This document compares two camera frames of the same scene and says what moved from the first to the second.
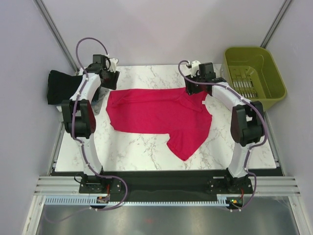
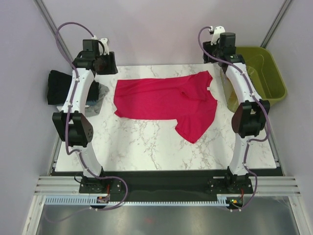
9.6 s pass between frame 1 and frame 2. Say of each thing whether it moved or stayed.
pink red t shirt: moved
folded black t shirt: stayed
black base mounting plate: stayed
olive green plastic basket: stayed
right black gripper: moved
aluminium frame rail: stayed
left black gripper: moved
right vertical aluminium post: stayed
